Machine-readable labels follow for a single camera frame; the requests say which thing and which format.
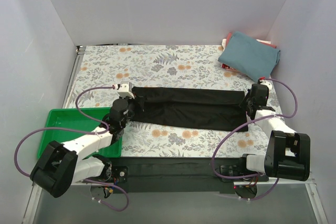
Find black t shirt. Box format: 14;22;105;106
132;87;247;131

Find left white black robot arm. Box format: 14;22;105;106
29;98;136;198

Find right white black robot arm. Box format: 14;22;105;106
222;82;310;182

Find folded teal t shirt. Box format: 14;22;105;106
218;31;280;82

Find green plastic tray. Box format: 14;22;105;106
37;107;122;158

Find folded red t shirt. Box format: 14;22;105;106
221;32;278;72

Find floral patterned table mat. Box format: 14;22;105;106
68;45;269;157

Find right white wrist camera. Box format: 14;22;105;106
258;79;273;90

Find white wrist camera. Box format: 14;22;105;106
258;79;273;90
117;81;135;99

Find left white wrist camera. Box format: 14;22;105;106
117;81;135;99

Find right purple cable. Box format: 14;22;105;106
211;78;299;200

